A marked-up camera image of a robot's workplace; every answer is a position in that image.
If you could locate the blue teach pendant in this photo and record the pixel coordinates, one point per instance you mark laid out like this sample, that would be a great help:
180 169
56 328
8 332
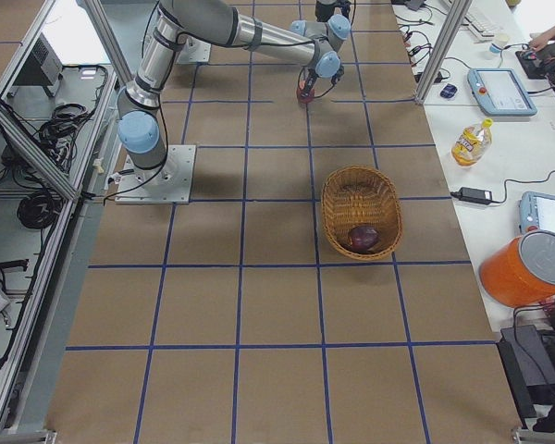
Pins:
500 93
537 211

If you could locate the person hand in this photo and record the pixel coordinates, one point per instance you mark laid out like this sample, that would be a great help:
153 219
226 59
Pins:
540 40

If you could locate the orange bucket grey lid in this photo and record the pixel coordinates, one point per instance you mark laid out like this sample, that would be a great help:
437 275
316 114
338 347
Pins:
523 271

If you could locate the orange juice bottle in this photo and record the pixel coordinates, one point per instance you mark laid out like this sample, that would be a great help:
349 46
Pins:
472 143

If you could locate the dark blue small pouch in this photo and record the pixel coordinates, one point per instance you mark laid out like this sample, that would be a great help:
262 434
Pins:
448 91

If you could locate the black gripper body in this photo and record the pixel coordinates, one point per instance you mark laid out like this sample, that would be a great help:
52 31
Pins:
308 80

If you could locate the black power adapter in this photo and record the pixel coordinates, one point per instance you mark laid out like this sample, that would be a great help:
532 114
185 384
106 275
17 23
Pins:
473 196

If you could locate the red yellow apple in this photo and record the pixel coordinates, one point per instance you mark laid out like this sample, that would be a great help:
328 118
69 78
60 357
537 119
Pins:
305 95

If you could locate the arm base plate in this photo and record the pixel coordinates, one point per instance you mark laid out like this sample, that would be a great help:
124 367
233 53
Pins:
194 51
170 186

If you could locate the woven wicker basket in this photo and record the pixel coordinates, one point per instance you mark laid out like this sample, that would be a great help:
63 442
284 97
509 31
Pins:
354 196

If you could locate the paper cup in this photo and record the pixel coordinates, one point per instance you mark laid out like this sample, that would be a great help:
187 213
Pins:
498 43

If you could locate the aluminium frame post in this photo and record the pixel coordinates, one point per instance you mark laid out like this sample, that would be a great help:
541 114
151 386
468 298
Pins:
446 36

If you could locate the dark red apple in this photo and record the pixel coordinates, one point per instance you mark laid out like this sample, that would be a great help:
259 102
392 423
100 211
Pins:
362 238

